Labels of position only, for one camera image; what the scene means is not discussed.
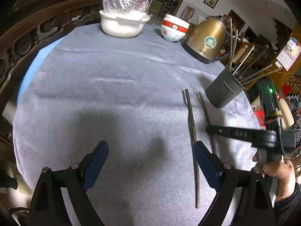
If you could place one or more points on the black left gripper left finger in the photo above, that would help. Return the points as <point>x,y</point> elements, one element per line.
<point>92,164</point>

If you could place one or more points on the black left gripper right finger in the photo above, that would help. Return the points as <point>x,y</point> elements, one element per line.
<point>210,165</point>

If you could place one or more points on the brown chopstick of bundle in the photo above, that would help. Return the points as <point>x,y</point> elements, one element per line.
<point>253,59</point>
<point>256,73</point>
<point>193,140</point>
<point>211,138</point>

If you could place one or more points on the thin dark chopstick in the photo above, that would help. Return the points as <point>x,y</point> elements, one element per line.
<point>233,49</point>

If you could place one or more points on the person right hand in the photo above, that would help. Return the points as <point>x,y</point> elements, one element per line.
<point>284,172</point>

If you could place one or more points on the red package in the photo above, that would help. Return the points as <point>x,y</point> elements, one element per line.
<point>259,113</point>

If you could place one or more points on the dark grey utensil holder cup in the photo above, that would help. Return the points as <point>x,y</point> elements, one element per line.
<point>223,89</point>

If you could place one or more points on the grey table cloth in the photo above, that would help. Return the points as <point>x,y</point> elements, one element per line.
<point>130,93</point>

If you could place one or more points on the brass electric kettle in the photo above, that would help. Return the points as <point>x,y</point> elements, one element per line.
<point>207,39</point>

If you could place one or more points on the red white stacked bowls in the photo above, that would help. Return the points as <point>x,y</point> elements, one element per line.
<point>173,28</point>

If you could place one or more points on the white pot with plastic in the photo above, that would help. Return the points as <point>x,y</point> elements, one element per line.
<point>124,18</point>

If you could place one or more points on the carved dark wooden chair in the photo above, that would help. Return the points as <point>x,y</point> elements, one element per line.
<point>31,26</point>

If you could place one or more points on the wall calendar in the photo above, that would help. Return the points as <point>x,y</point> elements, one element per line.
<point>289,54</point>

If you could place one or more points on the framed wall picture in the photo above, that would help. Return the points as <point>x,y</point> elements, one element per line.
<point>211,3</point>

